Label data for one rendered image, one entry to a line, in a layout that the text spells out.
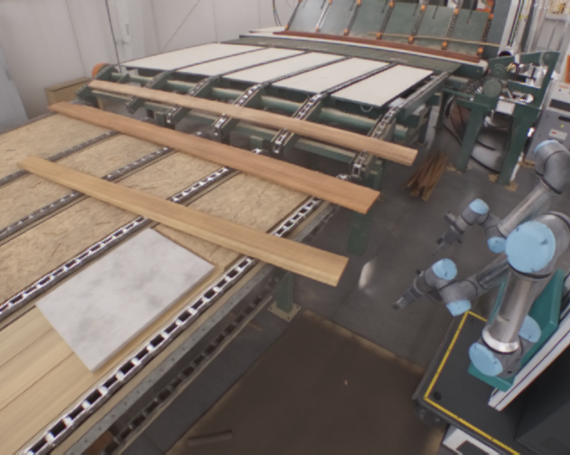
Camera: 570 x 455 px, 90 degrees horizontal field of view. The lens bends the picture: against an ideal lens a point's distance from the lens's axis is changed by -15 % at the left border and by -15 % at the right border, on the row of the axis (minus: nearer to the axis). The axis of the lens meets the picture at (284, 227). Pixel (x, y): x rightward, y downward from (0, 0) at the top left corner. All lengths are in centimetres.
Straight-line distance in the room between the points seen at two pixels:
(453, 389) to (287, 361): 92
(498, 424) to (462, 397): 19
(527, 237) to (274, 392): 151
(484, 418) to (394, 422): 47
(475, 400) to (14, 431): 181
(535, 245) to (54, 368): 149
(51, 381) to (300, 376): 127
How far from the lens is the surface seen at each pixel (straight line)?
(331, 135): 233
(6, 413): 137
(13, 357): 149
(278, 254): 137
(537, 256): 93
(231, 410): 195
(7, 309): 163
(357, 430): 193
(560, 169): 149
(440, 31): 667
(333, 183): 185
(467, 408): 178
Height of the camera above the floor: 181
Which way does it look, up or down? 38 degrees down
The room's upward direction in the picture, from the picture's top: straight up
